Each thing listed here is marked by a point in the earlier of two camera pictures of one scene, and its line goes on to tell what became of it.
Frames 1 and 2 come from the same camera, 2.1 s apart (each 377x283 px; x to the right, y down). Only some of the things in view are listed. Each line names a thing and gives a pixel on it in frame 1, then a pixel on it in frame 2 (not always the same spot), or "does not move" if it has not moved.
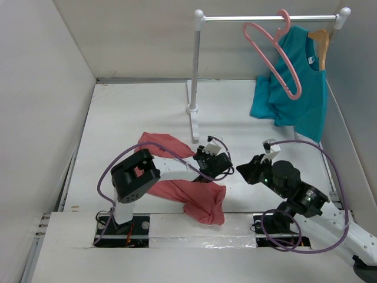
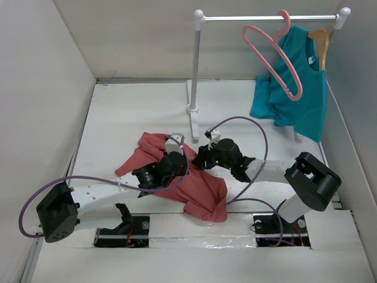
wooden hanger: x=321 y=39 does not move
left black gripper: x=200 y=152 -> x=183 y=170
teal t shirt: x=271 y=102 does not move
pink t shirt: x=203 y=200 does not move
